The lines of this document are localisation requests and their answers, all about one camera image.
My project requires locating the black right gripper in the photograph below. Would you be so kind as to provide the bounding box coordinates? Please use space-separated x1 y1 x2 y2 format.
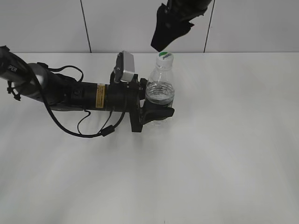
151 0 212 52

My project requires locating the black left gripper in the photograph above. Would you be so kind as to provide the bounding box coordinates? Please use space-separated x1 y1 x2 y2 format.
106 74 175 133

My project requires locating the clear cestbon water bottle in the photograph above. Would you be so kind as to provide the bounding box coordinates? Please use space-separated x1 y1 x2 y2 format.
144 64 176 126

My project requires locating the white green bottle cap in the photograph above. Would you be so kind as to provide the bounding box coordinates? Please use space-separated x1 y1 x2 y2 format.
156 51 174 67

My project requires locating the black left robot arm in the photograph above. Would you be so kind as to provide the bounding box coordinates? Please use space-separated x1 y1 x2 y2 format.
0 46 175 133

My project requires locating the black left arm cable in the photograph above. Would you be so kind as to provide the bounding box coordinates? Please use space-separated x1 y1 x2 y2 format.
7 63 126 138

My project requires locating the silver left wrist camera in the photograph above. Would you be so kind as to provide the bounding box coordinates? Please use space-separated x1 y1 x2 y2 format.
114 50 135 83

